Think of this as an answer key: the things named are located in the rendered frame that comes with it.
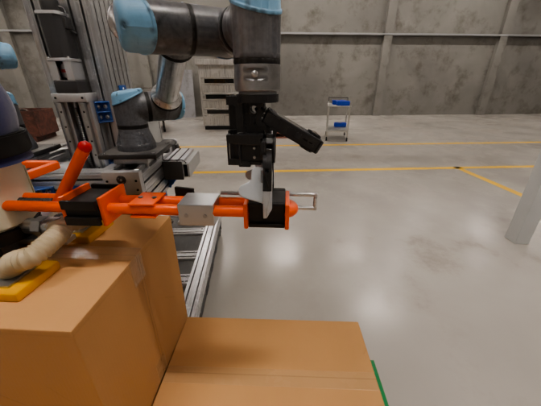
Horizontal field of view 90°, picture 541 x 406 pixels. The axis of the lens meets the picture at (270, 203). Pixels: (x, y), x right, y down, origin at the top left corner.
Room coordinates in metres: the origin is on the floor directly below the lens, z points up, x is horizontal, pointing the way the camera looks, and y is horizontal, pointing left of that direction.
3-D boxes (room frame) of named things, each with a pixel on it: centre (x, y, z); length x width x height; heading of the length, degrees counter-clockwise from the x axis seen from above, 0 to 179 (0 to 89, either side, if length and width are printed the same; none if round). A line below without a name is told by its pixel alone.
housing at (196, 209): (0.49, 0.14, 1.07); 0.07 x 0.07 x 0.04; 87
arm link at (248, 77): (0.48, 0.02, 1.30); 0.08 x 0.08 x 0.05
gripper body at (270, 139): (0.49, 0.03, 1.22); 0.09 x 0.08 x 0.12; 87
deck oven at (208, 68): (8.32, 1.26, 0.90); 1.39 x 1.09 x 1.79; 93
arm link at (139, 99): (1.15, 0.56, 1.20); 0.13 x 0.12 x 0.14; 121
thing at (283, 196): (0.48, 0.01, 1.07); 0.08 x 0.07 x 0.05; 87
